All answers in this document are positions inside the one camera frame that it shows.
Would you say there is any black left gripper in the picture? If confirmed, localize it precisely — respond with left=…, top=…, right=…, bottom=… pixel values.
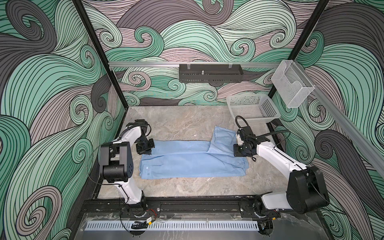
left=135, top=137, right=154, bottom=155

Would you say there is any light blue long sleeve shirt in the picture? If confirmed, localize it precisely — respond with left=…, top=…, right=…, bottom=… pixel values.
left=139, top=126, right=249, bottom=180

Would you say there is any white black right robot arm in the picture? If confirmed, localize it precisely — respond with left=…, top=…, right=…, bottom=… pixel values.
left=233, top=127, right=330, bottom=214

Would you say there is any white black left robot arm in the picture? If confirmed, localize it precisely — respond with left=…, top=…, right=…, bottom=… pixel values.
left=99, top=119, right=155, bottom=213

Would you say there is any white plastic mesh basket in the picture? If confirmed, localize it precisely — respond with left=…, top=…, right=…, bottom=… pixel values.
left=226, top=94, right=281, bottom=124

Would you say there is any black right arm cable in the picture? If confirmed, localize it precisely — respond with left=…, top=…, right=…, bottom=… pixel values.
left=234, top=115, right=291, bottom=142

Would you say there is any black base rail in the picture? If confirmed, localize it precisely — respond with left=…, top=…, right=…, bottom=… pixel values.
left=81, top=195, right=301, bottom=220

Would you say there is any aluminium wall rail back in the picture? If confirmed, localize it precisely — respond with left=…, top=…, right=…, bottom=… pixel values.
left=108, top=61, right=280, bottom=69

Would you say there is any aluminium wall rail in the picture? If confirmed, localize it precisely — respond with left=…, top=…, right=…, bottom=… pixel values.
left=299, top=63, right=384, bottom=176
left=108, top=61, right=280, bottom=69

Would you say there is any black perforated wall tray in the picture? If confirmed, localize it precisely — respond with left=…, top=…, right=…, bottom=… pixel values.
left=179, top=65, right=244, bottom=87

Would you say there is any white slotted cable duct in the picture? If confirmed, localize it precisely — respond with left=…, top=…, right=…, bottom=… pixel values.
left=85, top=220, right=259, bottom=232

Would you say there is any aluminium wall rail right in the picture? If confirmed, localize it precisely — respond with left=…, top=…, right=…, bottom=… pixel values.
left=299, top=63, right=384, bottom=176

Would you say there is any black frame post left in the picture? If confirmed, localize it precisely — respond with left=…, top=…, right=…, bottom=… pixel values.
left=72, top=0, right=129, bottom=111

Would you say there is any black frame post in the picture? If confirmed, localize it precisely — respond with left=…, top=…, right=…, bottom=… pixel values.
left=72, top=0, right=129, bottom=111
left=268, top=0, right=330, bottom=98

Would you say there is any black frame post right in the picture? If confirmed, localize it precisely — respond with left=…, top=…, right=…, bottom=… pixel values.
left=268, top=0, right=330, bottom=98

